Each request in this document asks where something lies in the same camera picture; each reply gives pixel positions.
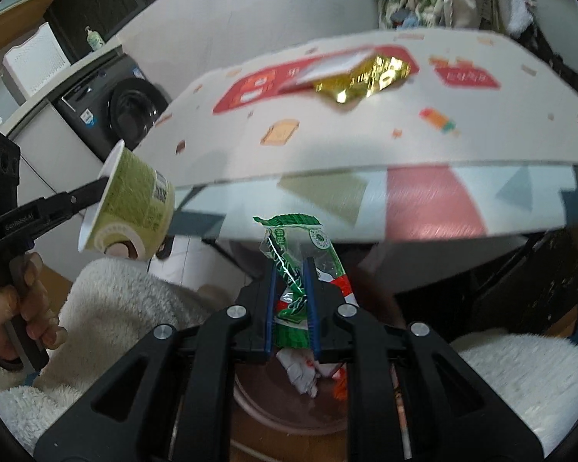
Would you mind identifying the green snack wrapper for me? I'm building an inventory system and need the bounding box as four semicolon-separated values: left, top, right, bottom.
253;213;360;350

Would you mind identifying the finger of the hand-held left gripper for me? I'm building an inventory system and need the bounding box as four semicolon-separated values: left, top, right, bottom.
67;176;111;213

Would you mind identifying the white air purifier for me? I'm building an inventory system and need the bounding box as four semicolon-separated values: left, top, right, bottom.
2;22;73;103

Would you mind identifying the person's left hand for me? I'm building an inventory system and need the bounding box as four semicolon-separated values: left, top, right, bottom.
0;253;67;365

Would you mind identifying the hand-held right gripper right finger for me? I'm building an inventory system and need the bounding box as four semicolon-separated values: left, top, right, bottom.
304;257;545;462

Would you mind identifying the pastel patterned tablecloth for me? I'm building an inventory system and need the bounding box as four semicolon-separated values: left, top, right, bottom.
173;162;578;242

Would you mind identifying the green soap bottle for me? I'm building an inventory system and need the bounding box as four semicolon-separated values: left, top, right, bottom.
85;26;105;53

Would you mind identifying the white crumpled wrapper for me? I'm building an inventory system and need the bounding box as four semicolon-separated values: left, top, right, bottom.
276;346;340;398

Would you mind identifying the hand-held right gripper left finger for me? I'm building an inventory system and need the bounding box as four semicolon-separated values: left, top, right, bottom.
34;260;277;462

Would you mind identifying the grey washing machine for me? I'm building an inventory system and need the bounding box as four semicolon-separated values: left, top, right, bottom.
53;50;171;162

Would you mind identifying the round brown trash bin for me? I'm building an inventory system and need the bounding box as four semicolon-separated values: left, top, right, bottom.
231;341;405;436

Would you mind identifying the gold foil wrapper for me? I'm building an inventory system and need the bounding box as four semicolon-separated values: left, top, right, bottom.
313;55;412;105

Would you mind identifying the printed table mat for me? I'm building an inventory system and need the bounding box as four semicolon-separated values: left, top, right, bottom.
139;29;578;188

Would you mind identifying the green paper cup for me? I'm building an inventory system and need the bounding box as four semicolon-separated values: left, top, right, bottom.
78;139;175;258

